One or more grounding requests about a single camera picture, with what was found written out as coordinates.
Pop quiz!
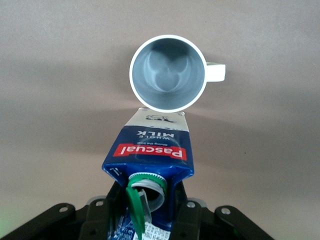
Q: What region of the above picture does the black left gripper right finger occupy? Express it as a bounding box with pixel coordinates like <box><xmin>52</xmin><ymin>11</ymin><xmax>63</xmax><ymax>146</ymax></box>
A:
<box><xmin>171</xmin><ymin>180</ymin><xmax>275</xmax><ymax>240</ymax></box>

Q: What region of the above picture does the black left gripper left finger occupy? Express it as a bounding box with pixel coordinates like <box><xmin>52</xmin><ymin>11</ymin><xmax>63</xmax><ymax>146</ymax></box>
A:
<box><xmin>0</xmin><ymin>179</ymin><xmax>126</xmax><ymax>240</ymax></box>

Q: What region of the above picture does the blue white milk carton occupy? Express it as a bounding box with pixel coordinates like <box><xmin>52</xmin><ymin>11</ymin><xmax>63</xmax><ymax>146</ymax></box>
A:
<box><xmin>101</xmin><ymin>107</ymin><xmax>195</xmax><ymax>240</ymax></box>

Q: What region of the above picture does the white cup grey inside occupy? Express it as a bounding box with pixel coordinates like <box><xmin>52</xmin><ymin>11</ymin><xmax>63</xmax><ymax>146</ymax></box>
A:
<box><xmin>129</xmin><ymin>34</ymin><xmax>227</xmax><ymax>114</ymax></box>

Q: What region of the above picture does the brown table cover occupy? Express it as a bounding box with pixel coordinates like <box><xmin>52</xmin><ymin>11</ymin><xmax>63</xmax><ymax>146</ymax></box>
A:
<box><xmin>0</xmin><ymin>0</ymin><xmax>320</xmax><ymax>240</ymax></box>

